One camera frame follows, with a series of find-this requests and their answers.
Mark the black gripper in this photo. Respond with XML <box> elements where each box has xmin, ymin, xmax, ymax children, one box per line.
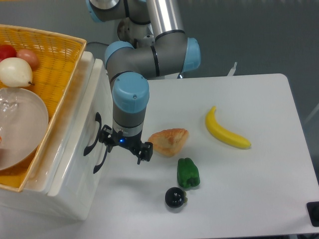
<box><xmin>98</xmin><ymin>124</ymin><xmax>153</xmax><ymax>165</ymax></box>

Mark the white top drawer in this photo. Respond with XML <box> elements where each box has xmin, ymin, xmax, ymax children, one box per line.
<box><xmin>48</xmin><ymin>59</ymin><xmax>113</xmax><ymax>197</ymax></box>

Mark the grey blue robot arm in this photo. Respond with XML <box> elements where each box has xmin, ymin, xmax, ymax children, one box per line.
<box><xmin>86</xmin><ymin>0</ymin><xmax>201</xmax><ymax>161</ymax></box>

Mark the white drawer cabinet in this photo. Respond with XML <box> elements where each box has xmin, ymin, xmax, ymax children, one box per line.
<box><xmin>0</xmin><ymin>51</ymin><xmax>115</xmax><ymax>222</ymax></box>

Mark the toy bread pastry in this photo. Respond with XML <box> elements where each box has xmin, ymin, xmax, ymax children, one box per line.
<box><xmin>148</xmin><ymin>128</ymin><xmax>189</xmax><ymax>157</ymax></box>

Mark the green bell pepper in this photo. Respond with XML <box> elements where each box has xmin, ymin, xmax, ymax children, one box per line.
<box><xmin>177</xmin><ymin>158</ymin><xmax>200</xmax><ymax>189</ymax></box>

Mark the dark purple mangosteen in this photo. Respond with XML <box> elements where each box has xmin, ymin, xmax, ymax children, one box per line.
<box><xmin>164</xmin><ymin>187</ymin><xmax>187</xmax><ymax>209</ymax></box>

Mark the yellow banana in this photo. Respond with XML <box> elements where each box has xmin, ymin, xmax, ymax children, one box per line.
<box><xmin>205</xmin><ymin>106</ymin><xmax>251</xmax><ymax>149</ymax></box>

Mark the beige plate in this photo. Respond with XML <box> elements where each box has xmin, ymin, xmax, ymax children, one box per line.
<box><xmin>0</xmin><ymin>88</ymin><xmax>49</xmax><ymax>170</ymax></box>

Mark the yellow wicker basket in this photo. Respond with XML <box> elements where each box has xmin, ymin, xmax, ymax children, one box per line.
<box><xmin>0</xmin><ymin>24</ymin><xmax>87</xmax><ymax>192</ymax></box>

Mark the pink peach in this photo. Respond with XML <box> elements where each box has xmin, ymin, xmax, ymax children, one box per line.
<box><xmin>16</xmin><ymin>49</ymin><xmax>40</xmax><ymax>70</ymax></box>

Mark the white pear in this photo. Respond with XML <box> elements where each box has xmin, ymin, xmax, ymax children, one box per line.
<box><xmin>0</xmin><ymin>57</ymin><xmax>33</xmax><ymax>87</ymax></box>

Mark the red tomato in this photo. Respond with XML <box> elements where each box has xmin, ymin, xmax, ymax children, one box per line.
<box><xmin>0</xmin><ymin>44</ymin><xmax>17</xmax><ymax>61</ymax></box>

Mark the black corner device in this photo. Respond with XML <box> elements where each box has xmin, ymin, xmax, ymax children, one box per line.
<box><xmin>306</xmin><ymin>201</ymin><xmax>319</xmax><ymax>227</ymax></box>

